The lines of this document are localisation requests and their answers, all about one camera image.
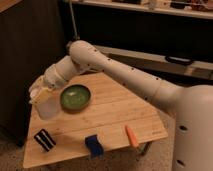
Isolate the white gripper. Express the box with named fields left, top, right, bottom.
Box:
left=29, top=76, right=53, bottom=104

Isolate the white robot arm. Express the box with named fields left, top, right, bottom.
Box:
left=29, top=40, right=213, bottom=171

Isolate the green ceramic bowl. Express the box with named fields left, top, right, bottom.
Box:
left=60, top=84, right=91, bottom=111

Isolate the black striped eraser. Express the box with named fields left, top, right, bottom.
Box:
left=34, top=129, right=56, bottom=152

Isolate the wooden folding table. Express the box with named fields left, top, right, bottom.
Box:
left=23, top=73, right=168, bottom=168

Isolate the blue sponge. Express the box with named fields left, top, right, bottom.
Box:
left=85, top=135, right=104, bottom=158

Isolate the metal lamp stand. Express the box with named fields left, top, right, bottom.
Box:
left=69, top=0, right=80, bottom=40

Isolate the orange carrot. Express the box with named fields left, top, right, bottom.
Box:
left=125, top=125, right=139, bottom=148

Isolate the low white shelf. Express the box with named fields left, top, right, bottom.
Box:
left=96, top=45, right=213, bottom=81

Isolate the upper wooden shelf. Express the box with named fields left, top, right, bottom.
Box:
left=63, top=0, right=213, bottom=20

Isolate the black handle object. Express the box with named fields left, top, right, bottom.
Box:
left=165, top=56, right=194, bottom=66

